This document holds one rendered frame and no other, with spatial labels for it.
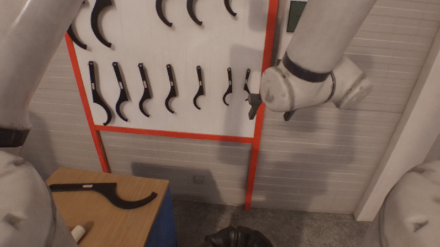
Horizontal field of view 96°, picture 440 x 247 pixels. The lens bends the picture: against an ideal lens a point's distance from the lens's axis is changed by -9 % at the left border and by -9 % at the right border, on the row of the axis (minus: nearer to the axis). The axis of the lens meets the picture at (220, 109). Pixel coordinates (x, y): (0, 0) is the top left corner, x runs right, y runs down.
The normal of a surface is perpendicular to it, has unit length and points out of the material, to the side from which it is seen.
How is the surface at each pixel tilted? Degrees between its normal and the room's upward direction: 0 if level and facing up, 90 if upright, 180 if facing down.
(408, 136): 90
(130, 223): 0
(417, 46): 90
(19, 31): 81
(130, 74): 90
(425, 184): 10
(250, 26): 90
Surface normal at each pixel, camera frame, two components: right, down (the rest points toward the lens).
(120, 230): 0.03, -0.88
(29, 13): 0.80, 0.16
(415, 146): -0.10, 0.46
